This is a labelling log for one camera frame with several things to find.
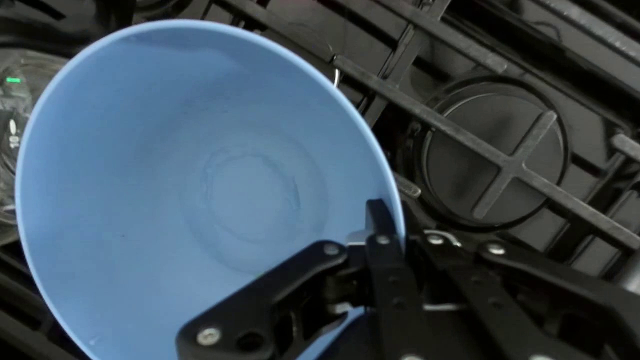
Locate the black stove burner cap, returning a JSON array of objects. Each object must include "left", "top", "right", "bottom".
[{"left": 418, "top": 79, "right": 574, "bottom": 232}]

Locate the black wire dish rack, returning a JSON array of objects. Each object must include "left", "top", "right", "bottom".
[{"left": 0, "top": 0, "right": 640, "bottom": 360}]

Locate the blue plastic bowl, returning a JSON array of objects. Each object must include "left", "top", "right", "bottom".
[{"left": 14, "top": 18, "right": 408, "bottom": 360}]

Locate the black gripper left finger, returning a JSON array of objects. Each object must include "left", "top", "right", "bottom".
[{"left": 176, "top": 199, "right": 429, "bottom": 360}]

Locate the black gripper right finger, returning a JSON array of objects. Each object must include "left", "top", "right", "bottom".
[{"left": 408, "top": 228, "right": 640, "bottom": 360}]

